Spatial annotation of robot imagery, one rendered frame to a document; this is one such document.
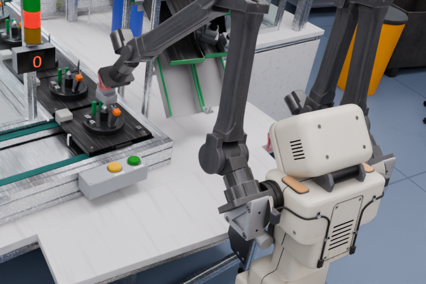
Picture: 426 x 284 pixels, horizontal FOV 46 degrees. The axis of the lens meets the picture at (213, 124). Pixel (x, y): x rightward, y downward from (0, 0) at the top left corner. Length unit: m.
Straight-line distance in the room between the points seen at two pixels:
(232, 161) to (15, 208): 0.67
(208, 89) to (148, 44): 0.57
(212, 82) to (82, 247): 0.82
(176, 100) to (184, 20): 0.60
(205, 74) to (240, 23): 0.82
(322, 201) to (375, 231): 2.01
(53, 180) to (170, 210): 0.37
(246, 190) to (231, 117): 0.17
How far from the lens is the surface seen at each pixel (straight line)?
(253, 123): 2.12
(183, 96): 1.86
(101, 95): 1.68
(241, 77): 1.16
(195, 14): 1.26
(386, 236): 3.19
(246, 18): 1.14
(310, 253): 1.31
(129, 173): 1.60
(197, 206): 1.65
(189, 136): 1.96
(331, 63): 1.50
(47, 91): 1.96
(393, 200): 3.50
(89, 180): 1.55
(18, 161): 1.71
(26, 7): 1.59
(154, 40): 1.39
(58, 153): 1.73
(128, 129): 1.76
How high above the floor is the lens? 1.95
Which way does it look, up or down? 32 degrees down
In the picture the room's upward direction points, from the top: 11 degrees clockwise
